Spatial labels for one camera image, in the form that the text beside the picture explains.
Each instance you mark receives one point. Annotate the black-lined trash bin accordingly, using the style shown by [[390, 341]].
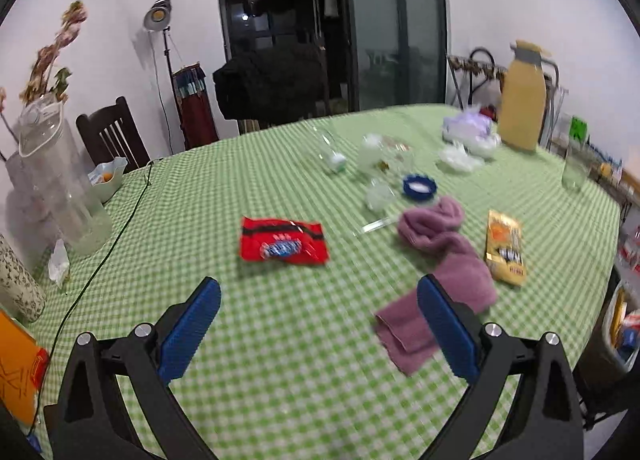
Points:
[[595, 375]]

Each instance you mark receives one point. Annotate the black jacket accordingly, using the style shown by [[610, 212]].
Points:
[[270, 80]]

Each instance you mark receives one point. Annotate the dried flowers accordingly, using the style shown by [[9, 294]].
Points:
[[50, 55]]

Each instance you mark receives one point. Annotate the clear plastic strip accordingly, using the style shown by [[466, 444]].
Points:
[[377, 226]]

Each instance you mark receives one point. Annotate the pale wavy bowl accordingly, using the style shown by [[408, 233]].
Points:
[[107, 185]]

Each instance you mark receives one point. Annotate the white paper scrap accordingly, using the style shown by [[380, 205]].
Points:
[[59, 265]]

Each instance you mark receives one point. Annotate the clear plastic packaging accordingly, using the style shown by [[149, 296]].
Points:
[[387, 160]]

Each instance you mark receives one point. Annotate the blue lid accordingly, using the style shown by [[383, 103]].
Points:
[[420, 185]]

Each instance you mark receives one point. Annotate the orange box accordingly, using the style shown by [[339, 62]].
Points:
[[20, 370]]

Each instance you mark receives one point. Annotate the green paper bag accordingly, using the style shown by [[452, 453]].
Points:
[[579, 129]]

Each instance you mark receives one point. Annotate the floral patterned canister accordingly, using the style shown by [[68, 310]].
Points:
[[20, 285]]

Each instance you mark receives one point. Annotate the white plastic bag pile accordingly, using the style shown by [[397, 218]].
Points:
[[470, 127]]

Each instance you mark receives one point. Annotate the dark red bag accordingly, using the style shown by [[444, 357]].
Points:
[[197, 115]]

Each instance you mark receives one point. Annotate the green checked tablecloth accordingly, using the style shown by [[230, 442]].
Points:
[[280, 330]]

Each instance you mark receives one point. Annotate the clear glass pitcher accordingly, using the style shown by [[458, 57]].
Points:
[[65, 200]]

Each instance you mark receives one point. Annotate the red snack packet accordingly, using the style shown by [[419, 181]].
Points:
[[280, 240]]

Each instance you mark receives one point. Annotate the gold snack packet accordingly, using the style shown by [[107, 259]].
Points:
[[505, 250]]

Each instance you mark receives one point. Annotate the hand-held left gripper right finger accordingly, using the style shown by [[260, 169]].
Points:
[[447, 330]]

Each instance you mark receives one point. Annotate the crumpled white tissue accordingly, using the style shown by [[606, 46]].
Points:
[[460, 157]]

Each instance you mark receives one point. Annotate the sliding glass door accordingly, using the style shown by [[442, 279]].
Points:
[[390, 30]]

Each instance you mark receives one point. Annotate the yellow thermos jug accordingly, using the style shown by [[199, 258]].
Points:
[[522, 105]]

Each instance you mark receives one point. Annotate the clear plastic bottle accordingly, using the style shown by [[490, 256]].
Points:
[[330, 150]]

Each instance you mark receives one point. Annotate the wooden chair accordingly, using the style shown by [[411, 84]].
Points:
[[107, 127]]

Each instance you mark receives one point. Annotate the glass cup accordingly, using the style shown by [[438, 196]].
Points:
[[575, 170]]

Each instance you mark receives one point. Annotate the studio lamp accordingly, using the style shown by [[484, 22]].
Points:
[[157, 15]]

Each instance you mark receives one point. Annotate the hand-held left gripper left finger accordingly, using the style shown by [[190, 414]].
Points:
[[190, 330]]

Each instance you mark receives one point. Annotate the purple towel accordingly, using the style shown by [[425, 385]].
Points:
[[450, 250]]

